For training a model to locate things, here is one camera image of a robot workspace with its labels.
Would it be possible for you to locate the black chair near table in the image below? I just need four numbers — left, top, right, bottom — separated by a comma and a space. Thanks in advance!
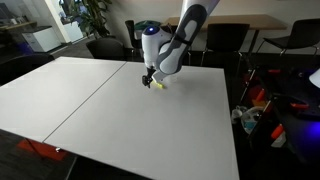
86, 38, 125, 60

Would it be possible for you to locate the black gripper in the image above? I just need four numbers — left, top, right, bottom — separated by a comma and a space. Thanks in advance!
142, 67, 155, 89

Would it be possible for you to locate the yellow marker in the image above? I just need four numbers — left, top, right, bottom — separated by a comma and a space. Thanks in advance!
152, 81, 165, 89

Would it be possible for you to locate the red mat on floor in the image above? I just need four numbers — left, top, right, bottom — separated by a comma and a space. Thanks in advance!
17, 139, 68, 161

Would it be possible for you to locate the black chair far right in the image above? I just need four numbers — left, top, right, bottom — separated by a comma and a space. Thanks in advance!
260, 18, 320, 56

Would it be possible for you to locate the black chair behind table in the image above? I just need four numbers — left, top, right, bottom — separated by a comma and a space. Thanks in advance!
201, 23, 250, 72

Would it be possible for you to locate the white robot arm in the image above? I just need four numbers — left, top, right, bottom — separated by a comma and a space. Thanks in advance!
141, 0, 220, 87

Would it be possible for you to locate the black chair far back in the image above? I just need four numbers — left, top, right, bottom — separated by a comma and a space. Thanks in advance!
125, 20, 142, 58

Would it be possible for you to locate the green potted plant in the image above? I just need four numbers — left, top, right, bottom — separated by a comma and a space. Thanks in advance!
69, 0, 112, 39

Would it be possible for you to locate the wooden background table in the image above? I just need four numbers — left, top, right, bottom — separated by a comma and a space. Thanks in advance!
161, 13, 288, 32

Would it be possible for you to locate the white cabinet on wheels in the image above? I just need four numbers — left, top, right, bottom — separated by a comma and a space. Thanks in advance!
22, 26, 61, 52

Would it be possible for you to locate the black chair at right edge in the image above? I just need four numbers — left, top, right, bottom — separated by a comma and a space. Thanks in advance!
0, 54, 54, 85

